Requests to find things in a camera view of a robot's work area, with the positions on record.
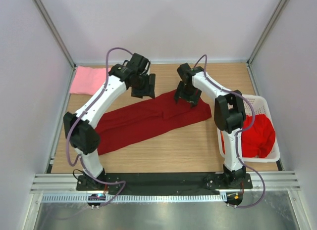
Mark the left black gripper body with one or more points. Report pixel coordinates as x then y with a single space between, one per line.
144 86

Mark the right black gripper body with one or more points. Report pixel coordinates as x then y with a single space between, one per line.
188 93

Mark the dark red t-shirt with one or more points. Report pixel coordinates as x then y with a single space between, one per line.
147 119

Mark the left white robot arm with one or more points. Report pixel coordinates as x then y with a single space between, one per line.
82 139

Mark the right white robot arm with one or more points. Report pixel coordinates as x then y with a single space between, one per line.
229 115

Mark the folded pink t-shirt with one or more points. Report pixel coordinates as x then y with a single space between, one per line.
87 80

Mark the orange t-shirt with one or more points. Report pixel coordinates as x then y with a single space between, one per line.
222 142

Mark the white plastic basket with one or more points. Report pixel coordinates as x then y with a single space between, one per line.
261 108

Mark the bright red t-shirt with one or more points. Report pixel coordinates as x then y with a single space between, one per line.
259 140

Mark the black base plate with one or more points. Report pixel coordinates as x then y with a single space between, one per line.
173 183

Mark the white slotted cable duct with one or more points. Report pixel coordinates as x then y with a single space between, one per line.
99 198

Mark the aluminium frame rail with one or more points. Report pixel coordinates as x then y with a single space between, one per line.
56 182

